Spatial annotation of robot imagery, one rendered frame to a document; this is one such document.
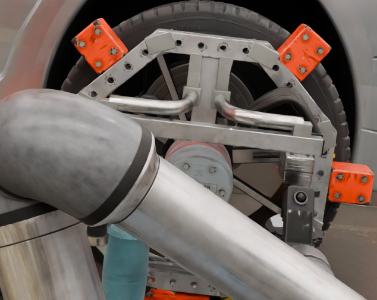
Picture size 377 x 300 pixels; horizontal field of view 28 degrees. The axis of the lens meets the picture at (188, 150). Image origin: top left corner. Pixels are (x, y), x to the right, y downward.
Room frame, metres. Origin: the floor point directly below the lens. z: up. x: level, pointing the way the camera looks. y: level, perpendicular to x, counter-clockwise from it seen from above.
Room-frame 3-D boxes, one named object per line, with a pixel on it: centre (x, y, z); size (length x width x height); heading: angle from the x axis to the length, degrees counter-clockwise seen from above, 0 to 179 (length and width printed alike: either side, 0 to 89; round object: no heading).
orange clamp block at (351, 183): (1.51, -0.34, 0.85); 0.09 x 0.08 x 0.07; 90
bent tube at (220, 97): (1.38, -0.12, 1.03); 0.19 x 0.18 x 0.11; 0
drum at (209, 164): (1.43, -0.02, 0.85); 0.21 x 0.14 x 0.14; 0
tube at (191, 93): (1.38, 0.08, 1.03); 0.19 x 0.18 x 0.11; 0
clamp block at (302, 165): (1.30, -0.19, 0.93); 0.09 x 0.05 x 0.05; 0
